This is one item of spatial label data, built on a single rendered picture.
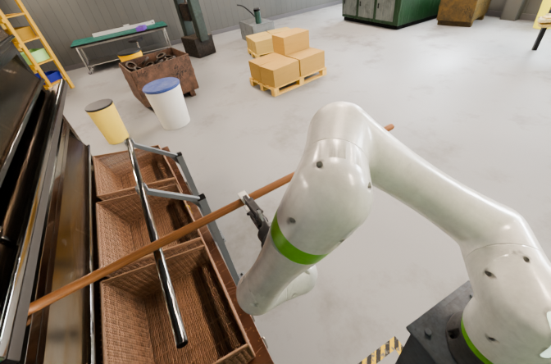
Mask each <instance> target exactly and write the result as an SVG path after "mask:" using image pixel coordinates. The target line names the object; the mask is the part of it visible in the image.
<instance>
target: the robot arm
mask: <svg viewBox="0 0 551 364"><path fill-rule="evenodd" d="M372 185H373V186H374V187H376V188H378V189H380V190H381V191H383V192H385V193H387V194H388V195H390V196H392V197H393V198H396V199H397V200H399V201H400V202H402V203H403V204H405V205H406V206H408V207H410V208H411V209H412V210H414V211H415V212H417V213H419V214H420V215H421V216H423V217H425V218H426V219H427V220H428V221H430V222H431V223H432V224H434V225H435V226H437V227H438V228H439V229H441V230H442V231H443V232H445V234H447V235H448V236H449V237H450V238H451V239H453V240H454V241H455V242H456V243H458V245H459V247H460V249H461V253H462V257H463V261H464V263H465V266H466V269H467V274H468V277H469V280H470V282H471V287H472V290H473V293H474V295H473V297H472V298H471V300H470V301H469V303H468V304H467V305H466V306H465V308H464V309H463V310H460V311H458V312H455V313H454V314H453V315H452V316H451V317H450V319H449V321H448V323H447V325H446V331H445V335H446V340H447V344H448V346H449V350H450V352H451V354H452V355H453V358H454V359H455V361H456V362H457V364H551V262H550V261H549V259H548V258H547V256H546V255H545V253H544V250H543V249H542V247H541V246H540V243H539V242H538V240H537V238H536V237H535V235H534V233H533V231H532V229H531V228H530V226H529V224H528V223H527V221H526V220H525V218H524V217H523V216H522V215H520V214H519V213H518V212H517V211H515V210H513V209H512V208H510V207H508V206H506V205H503V204H502V203H500V202H496V201H494V200H493V199H491V198H488V197H486V196H485V195H483V194H481V193H478V192H476V191H475V190H474V189H471V188H469V187H467V186H466V185H464V184H462V183H460V182H459V181H457V180H455V179H454V178H452V177H451V176H449V175H447V174H445V173H444V172H443V171H441V170H439V169H438V168H436V167H435V166H433V165H431V164H430V163H429V162H428V161H426V160H425V159H423V158H422V157H420V156H419V155H417V154H416V153H414V151H412V150H411V149H410V148H408V147H407V146H406V145H404V144H403V143H401V142H400V141H399V140H398V139H396V138H395V137H394V136H393V135H392V134H391V133H390V132H388V131H387V130H386V129H385V128H383V127H382V126H381V125H380V124H379V123H377V122H376V121H375V120H374V119H373V118H372V117H371V116H369V115H368V114H367V113H366V112H365V111H364V110H363V109H362V108H360V107H359V106H358V105H356V104H354V103H351V102H332V103H329V104H327V105H325V106H324V107H322V108H321V109H319V110H318V111H317V112H316V114H315V115H314V116H313V118H312V119H311V121H310V124H309V126H308V130H307V141H306V144H305V148H304V151H303V156H302V158H301V160H300V162H299V164H298V167H297V169H296V171H295V172H294V176H293V178H292V180H291V181H290V182H289V185H288V187H287V189H286V190H285V194H284V196H283V198H282V199H281V201H280V204H279V206H278V208H277V210H276V213H275V215H274V218H273V220H272V222H268V219H267V218H266V217H265V216H264V215H263V210H262V209H261V208H260V207H259V206H258V205H257V204H256V202H255V201H254V199H253V198H252V197H249V196H248V194H247V193H246V192H245V190H243V191H241V192H239V193H238V195H239V197H240V198H241V200H242V201H243V203H244V208H245V210H246V211H247V212H248V213H247V216H250V219H251V220H252V221H253V223H254V225H255V226H256V227H257V229H258V233H257V236H258V238H259V240H260V241H261V243H262V244H261V246H262V250H261V252H260V253H259V255H258V257H257V260H256V261H255V262H254V263H253V265H252V266H251V268H250V269H249V270H248V271H247V272H246V273H245V274H244V275H243V276H242V277H241V279H240V280H239V283H238V285H237V289H236V298H237V301H238V304H239V305H240V307H241V308H242V309H243V310H244V311H245V312H246V313H248V314H249V315H252V316H261V315H264V314H266V313H268V312H269V311H270V310H272V309H273V308H275V307H277V306H279V305H280V304H281V303H284V302H286V301H288V300H290V299H293V298H296V297H298V296H301V295H304V294H306V293H309V292H310V291H311V290H312V289H313V288H314V286H315V284H316V281H317V268H316V264H317V263H318V262H319V261H320V260H322V259H323V258H324V257H326V256H327V255H328V254H330V253H331V252H332V251H334V250H335V249H336V248H337V247H338V246H339V245H340V244H341V243H343V242H344V241H345V240H346V239H347V238H348V237H349V236H351V235H352V234H353V233H354V232H355V231H356V230H357V229H358V228H359V227H360V226H361V225H362V224H363V223H364V222H365V221H366V219H367V218H368V216H369V214H370V212H371V209H372V204H373V188H372Z"/></svg>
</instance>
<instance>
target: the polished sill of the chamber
mask: <svg viewBox="0 0 551 364"><path fill-rule="evenodd" d="M66 127H67V124H66V122H65V121H61V128H60V134H59V139H58V144H57V152H56V157H55V162H54V167H53V172H52V181H51V185H50V190H49V195H48V204H47V209H46V214H45V219H44V223H43V233H42V237H41V242H40V247H39V255H38V261H37V266H36V271H35V275H34V284H33V289H32V294H31V299H30V302H31V303H32V302H33V301H35V300H37V299H39V298H41V297H43V296H44V294H45V287H46V281H47V274H48V263H49V256H50V250H51V243H52V232H53V226H54V219H55V213H56V206H57V195H58V188H59V182H60V175H61V164H62V158H63V151H64V145H65V138H66ZM42 311H43V309H40V310H38V311H36V312H34V313H32V314H30V315H29V316H28V317H27V322H26V327H25V336H24V341H23V346H22V350H21V355H20V361H19V362H18V363H17V364H35V362H36V355H37V348H38V342H39V331H40V324H41V318H42Z"/></svg>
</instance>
